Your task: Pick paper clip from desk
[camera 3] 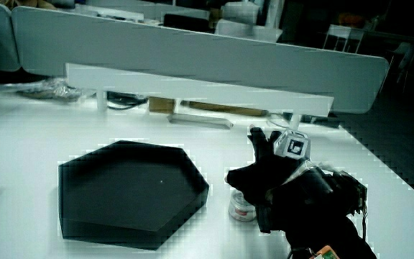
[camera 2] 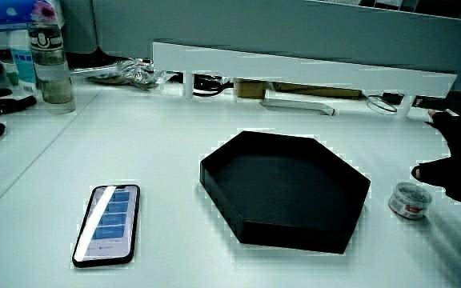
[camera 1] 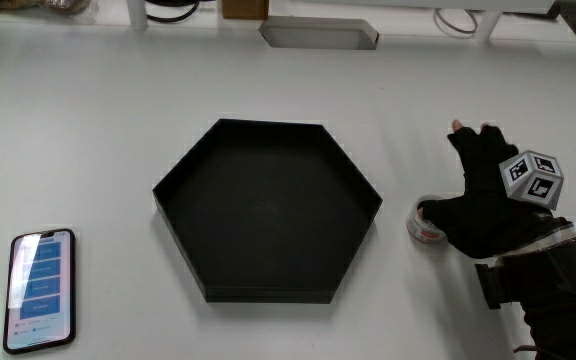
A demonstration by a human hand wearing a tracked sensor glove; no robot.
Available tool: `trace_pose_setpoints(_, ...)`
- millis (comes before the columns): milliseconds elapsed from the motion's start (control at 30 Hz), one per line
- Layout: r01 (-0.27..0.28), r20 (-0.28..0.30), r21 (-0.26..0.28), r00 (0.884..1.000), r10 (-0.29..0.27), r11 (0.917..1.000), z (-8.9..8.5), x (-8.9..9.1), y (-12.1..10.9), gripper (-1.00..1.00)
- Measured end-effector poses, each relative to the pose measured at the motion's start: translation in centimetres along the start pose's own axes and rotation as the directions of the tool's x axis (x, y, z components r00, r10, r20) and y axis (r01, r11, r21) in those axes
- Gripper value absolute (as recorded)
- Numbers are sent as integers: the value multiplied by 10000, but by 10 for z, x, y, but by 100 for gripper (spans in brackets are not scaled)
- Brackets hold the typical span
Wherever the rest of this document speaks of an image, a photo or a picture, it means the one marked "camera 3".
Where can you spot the person's right hand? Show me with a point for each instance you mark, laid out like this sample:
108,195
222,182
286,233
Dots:
282,180

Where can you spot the person's right forearm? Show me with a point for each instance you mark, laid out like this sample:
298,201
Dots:
322,239

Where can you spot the white desk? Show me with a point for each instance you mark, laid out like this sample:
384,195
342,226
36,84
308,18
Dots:
31,144

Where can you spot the small clear round container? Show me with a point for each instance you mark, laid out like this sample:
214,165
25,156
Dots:
240,210

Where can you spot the orange and green tag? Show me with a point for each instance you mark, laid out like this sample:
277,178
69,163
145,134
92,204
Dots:
326,253

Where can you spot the long wooden stick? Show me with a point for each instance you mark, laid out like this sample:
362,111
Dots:
225,108

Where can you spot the flat white stand base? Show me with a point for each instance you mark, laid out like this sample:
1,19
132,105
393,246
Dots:
200,121

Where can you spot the white riser shelf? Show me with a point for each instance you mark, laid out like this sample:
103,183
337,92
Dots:
192,90

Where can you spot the brown cardboard box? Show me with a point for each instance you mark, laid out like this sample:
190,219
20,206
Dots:
161,105

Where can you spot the white storage box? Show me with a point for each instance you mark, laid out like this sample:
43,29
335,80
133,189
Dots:
250,28

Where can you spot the black hexagonal tray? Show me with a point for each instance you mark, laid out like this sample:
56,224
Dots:
128,190

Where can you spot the long grey partition panel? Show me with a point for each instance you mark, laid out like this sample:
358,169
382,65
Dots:
192,50

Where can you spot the crumpled clear plastic bag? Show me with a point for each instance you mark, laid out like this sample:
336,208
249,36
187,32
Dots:
49,90

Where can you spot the white frame chair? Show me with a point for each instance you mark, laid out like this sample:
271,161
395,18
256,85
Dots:
343,30

